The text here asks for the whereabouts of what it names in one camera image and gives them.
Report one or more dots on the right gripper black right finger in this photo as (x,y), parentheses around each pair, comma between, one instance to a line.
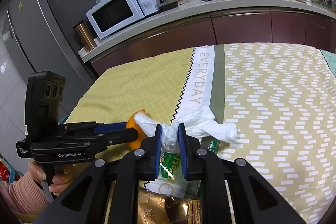
(200,164)

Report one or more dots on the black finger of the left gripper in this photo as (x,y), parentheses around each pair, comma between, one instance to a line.
(106,128)
(103,141)

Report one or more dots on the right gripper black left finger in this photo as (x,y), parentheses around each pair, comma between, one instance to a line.
(140,165)

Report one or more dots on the green white snack wrapper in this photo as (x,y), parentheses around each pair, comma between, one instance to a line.
(170,181)

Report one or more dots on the gold foil wrapper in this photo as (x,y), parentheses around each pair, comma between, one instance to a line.
(158,208)

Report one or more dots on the white tissue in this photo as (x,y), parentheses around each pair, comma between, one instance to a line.
(199,124)

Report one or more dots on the pink-sleeved left forearm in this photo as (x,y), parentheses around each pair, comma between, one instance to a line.
(24,196)

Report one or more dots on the dark red kitchen cabinet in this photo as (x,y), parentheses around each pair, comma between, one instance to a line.
(263,25)

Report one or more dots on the left hand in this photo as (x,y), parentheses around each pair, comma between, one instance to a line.
(59,182)

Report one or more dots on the blue plastic snack basket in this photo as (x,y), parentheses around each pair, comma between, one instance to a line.
(15,175)

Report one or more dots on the red snack bag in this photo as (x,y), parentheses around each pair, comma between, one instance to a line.
(4,172)

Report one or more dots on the copper thermos bottle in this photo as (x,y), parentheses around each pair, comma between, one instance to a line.
(85,36)

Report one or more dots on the yellow patterned tablecloth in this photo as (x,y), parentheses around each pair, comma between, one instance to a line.
(280,96)

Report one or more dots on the grey double-door refrigerator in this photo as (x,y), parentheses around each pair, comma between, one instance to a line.
(40,36)

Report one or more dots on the white microwave oven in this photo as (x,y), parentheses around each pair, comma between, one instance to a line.
(110,16)

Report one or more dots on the teal mat under tablecloth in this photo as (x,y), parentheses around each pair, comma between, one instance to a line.
(330,59)

